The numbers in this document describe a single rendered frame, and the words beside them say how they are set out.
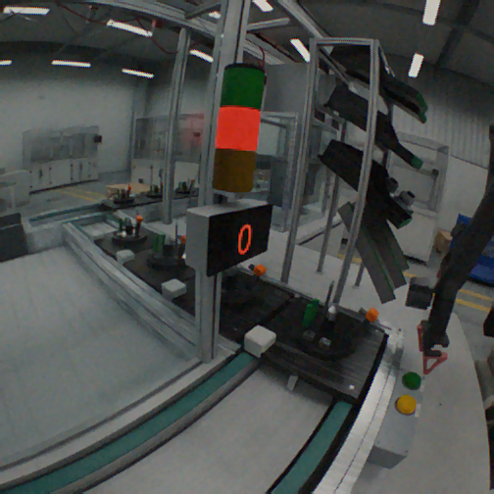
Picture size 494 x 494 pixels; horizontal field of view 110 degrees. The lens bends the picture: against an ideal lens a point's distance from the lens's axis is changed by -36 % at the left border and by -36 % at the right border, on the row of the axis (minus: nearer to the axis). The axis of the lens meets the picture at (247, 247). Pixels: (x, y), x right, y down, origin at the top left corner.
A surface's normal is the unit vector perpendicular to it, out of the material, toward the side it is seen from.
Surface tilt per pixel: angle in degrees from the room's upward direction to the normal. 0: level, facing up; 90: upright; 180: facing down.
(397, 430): 0
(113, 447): 0
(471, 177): 90
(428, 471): 0
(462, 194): 90
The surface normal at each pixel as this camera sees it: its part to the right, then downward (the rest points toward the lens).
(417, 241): -0.46, 0.28
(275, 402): 0.10, -0.93
